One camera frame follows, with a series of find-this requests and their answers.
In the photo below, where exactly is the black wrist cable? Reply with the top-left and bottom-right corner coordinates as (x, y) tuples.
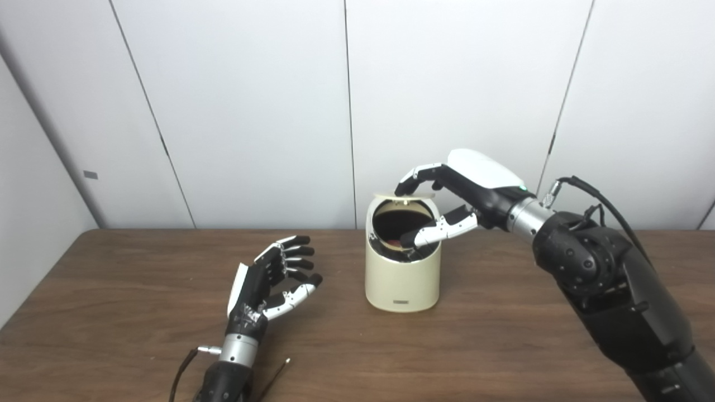
(169, 345), (223, 402)
(539, 175), (654, 269)

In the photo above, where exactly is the thin cable with metal tip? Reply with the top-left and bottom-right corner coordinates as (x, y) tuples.
(257, 358), (291, 400)

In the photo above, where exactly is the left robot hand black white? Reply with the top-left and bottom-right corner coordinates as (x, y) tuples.
(226, 235), (323, 340)

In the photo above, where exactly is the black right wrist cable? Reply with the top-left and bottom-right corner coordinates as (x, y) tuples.
(539, 175), (654, 269)

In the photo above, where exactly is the cream-colored bin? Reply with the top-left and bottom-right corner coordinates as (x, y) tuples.
(365, 193), (442, 313)

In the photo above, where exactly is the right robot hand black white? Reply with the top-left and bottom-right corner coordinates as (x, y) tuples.
(394, 149), (528, 249)

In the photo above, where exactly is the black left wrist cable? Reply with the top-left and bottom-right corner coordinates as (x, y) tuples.
(169, 345), (223, 402)

